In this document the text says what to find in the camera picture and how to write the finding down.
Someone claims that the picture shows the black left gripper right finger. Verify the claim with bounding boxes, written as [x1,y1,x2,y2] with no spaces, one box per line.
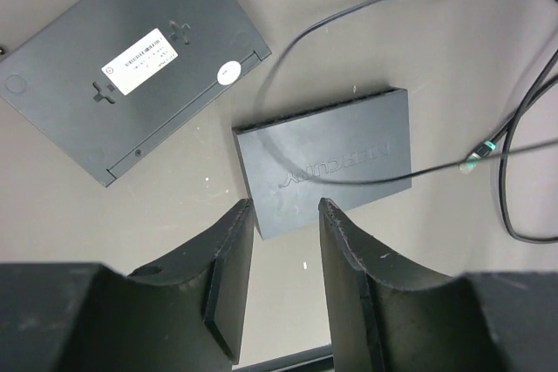
[318,199,557,371]

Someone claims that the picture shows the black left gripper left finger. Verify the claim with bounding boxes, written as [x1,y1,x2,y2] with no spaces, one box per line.
[1,199,254,371]

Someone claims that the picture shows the black network switch plain top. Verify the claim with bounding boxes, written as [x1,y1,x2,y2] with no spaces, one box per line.
[233,88,412,240]

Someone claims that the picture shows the black switch with white label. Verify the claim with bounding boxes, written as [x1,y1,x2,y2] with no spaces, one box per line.
[1,0,270,186]

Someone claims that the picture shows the black power cable of adapter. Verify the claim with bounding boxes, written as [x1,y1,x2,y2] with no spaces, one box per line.
[255,0,558,186]

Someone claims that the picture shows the dark grey table mat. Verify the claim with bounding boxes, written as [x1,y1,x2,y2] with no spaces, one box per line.
[1,0,557,367]

